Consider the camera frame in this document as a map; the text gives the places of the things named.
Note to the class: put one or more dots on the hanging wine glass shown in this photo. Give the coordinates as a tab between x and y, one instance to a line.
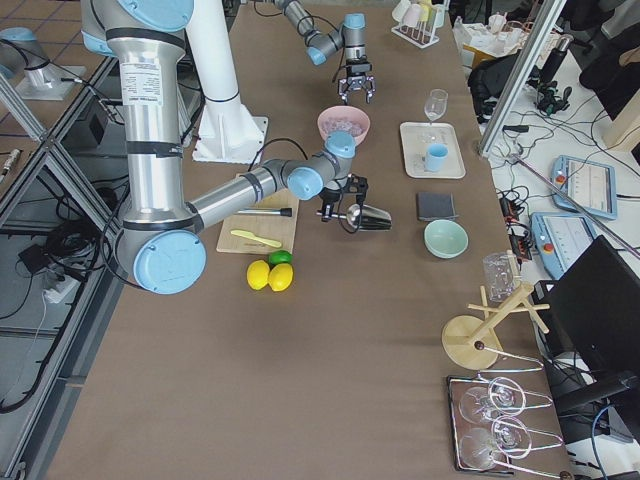
502	444
485	401

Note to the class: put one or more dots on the mint green bowl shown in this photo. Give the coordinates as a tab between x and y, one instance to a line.
445	239

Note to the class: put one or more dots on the light blue cup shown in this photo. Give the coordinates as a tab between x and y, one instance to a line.
435	157

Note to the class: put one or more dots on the black monitor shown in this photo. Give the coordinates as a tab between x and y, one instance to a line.
594	312

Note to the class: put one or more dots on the hanging wine glass lower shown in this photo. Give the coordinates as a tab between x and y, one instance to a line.
502	444

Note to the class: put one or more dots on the white cup rack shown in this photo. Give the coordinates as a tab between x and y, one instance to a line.
425	34

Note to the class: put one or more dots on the bamboo cutting board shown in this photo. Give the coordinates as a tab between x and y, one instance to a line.
274	227

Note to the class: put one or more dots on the wooden cup tree stand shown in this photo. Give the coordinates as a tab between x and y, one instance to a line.
472	342

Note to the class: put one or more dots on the blue teach pendant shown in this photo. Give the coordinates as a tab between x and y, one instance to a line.
591	184
560	239

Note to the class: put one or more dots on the black wine glass rack tray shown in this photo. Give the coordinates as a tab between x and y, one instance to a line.
459	426

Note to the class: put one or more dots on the blue teach pendant lower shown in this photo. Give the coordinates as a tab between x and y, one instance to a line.
560	239

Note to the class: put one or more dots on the pink bowl of ice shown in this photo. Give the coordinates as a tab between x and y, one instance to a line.
344	118

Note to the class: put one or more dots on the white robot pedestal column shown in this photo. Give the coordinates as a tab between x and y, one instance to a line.
227	130

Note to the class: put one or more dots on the yellow plastic knife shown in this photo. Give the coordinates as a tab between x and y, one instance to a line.
253	237

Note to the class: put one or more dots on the yellow lemon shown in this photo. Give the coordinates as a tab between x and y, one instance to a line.
257	274
280	277

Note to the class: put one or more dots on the yellow lemon right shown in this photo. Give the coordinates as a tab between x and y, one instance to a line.
280	277

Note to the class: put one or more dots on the pink cup on rack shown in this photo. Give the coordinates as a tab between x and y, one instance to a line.
411	16

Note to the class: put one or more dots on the green lime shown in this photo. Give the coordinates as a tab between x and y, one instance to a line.
279	257

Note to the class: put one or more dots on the beige serving tray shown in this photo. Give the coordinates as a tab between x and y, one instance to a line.
415	138

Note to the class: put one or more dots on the aluminium frame post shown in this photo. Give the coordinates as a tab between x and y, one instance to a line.
527	58

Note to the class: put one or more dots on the blue teach pendant upper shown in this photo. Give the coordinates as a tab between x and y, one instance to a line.
591	184

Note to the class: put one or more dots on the steel ice scoop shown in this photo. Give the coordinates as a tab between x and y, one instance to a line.
368	218

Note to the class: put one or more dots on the clear glass on stand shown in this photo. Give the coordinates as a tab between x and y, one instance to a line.
502	275

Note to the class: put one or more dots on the yellow lemon left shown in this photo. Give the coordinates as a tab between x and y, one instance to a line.
257	274

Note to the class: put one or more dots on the clear wine glass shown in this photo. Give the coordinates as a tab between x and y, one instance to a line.
436	104

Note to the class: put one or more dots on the steel muddler black tip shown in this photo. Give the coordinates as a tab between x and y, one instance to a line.
286	212

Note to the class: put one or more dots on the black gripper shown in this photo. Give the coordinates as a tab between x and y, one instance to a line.
357	70
334	197

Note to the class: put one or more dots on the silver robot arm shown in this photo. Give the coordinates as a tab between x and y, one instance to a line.
348	39
158	243

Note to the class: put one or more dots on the hanging wine glass upper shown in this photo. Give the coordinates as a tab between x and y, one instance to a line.
485	401

